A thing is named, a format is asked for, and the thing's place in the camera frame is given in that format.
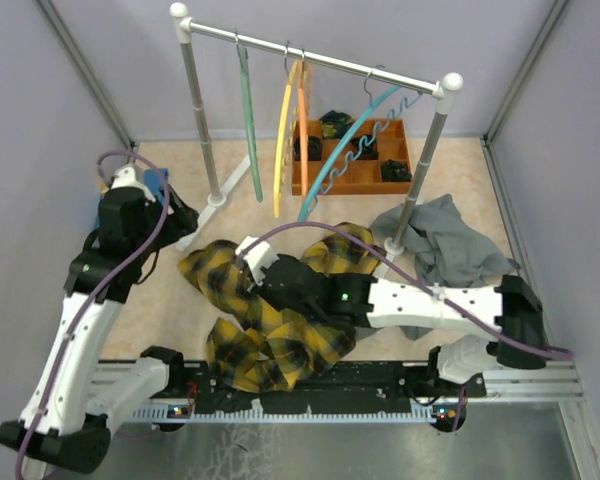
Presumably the yellow plaid shirt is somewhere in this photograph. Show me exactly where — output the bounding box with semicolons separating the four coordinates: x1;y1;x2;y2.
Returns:
178;240;357;393

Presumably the blue hanger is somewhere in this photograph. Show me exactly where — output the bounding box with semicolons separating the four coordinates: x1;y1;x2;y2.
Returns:
296;64;425;224

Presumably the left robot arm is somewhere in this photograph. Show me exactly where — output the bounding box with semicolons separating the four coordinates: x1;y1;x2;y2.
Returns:
0;166;198;474

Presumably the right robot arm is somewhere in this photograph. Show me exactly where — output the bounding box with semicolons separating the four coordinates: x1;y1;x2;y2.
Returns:
246;253;548;396

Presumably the grey shirt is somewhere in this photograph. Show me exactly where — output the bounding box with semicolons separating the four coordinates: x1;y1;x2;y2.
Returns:
369;193;521;341

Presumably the green hanger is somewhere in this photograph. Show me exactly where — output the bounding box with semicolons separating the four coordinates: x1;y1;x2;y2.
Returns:
236;43;264;202

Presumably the orange hanger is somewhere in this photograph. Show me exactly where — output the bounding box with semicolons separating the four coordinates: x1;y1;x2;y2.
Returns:
297;60;309;200

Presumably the yellow hanger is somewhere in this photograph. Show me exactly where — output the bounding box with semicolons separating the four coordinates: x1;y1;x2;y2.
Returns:
273;61;300;218

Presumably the blue folded cloth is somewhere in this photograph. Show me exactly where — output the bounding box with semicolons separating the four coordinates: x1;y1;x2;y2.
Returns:
97;168;171;201

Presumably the dark rolled sock left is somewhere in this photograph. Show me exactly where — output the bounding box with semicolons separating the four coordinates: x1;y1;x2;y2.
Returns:
293;135;323;162

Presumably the dark rolled sock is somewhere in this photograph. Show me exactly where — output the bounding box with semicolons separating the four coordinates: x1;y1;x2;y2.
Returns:
293;135;323;162
380;159;412;183
350;136;379;160

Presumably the dark rolled sock right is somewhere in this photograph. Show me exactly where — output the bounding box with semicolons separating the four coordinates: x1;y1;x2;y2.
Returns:
380;159;412;183

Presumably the dark rolled sock middle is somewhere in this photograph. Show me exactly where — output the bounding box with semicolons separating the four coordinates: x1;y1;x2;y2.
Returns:
350;136;379;160

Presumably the camouflage rolled sock top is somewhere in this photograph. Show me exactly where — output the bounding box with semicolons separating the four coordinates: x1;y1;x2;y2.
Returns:
319;110;355;139

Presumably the white metal clothes rack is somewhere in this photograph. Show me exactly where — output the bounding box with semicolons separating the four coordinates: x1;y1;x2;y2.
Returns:
169;2;465;281

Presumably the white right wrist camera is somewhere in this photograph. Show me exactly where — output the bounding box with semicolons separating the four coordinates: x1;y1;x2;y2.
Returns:
235;236;279;285

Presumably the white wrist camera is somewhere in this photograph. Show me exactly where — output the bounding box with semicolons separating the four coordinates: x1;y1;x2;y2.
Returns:
110;164;156;202
235;236;279;285

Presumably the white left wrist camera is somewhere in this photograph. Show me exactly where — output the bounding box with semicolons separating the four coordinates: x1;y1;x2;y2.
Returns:
110;164;156;202

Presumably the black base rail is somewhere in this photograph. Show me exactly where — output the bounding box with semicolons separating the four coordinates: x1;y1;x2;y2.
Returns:
129;359;486;416

